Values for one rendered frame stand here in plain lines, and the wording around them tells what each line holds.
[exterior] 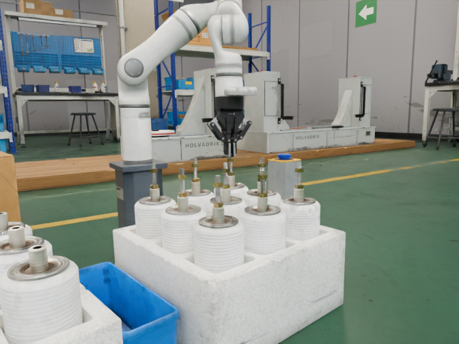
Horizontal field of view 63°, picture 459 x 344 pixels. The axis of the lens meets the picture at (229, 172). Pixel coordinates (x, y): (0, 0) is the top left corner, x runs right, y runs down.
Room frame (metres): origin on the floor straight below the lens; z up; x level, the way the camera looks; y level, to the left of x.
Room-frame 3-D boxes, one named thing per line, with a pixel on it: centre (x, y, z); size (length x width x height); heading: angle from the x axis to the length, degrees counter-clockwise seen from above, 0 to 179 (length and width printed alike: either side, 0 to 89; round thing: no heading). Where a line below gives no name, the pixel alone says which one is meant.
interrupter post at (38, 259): (0.48, 0.26, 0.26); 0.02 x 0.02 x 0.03
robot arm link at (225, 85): (0.99, -0.01, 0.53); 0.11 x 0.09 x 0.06; 28
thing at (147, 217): (0.85, 0.18, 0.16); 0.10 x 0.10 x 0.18
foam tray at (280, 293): (0.84, 0.01, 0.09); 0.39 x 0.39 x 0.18; 41
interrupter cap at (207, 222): (0.68, 0.02, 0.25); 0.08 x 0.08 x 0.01
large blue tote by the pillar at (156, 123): (5.37, 1.15, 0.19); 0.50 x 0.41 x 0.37; 37
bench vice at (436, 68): (4.54, -2.51, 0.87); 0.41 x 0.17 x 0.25; 123
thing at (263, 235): (0.75, -0.07, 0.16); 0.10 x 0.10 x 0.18
